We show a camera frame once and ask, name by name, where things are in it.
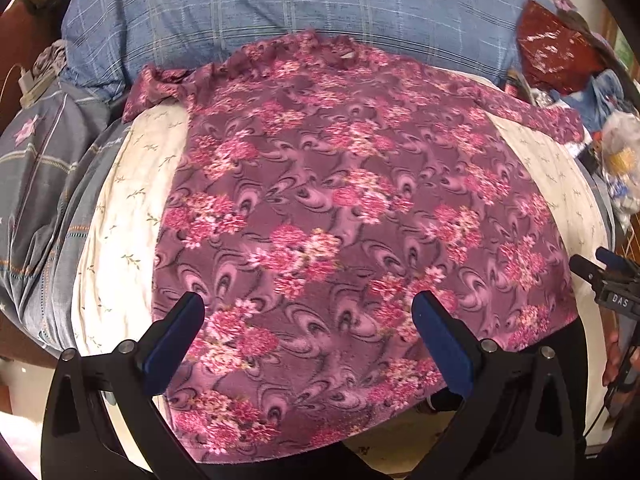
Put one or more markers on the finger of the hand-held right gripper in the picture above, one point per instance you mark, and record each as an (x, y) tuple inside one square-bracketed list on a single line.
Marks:
[(584, 266), (612, 259)]

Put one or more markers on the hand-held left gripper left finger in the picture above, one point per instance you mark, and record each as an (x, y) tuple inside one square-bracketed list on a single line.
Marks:
[(167, 345)]

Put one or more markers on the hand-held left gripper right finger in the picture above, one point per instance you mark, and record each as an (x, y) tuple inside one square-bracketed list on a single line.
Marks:
[(445, 345)]

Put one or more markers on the purple floral shirt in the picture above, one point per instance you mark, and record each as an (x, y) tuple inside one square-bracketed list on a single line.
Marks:
[(325, 200)]

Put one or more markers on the person's right hand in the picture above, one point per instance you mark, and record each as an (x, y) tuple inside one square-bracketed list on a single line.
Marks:
[(611, 357)]

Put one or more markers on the clear plastic bag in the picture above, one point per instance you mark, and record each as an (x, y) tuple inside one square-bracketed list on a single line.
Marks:
[(620, 160)]

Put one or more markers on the cream floral bed sheet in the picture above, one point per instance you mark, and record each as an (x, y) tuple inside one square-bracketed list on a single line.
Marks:
[(125, 210)]

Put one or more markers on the blue printed cloth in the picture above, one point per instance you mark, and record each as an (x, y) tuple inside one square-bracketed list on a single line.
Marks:
[(602, 95)]

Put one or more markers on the grey embroidered quilt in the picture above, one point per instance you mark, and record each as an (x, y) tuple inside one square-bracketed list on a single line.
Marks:
[(40, 200)]

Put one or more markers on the red patterned cloth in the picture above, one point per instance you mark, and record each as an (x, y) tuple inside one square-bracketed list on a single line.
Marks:
[(552, 47)]

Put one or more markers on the white charger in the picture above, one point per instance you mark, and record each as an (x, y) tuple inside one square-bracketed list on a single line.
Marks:
[(27, 82)]

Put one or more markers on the brown wooden headboard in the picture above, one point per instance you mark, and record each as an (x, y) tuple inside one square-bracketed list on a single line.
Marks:
[(22, 45)]

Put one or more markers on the blue plaid blanket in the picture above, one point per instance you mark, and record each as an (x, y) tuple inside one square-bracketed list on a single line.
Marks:
[(280, 10)]

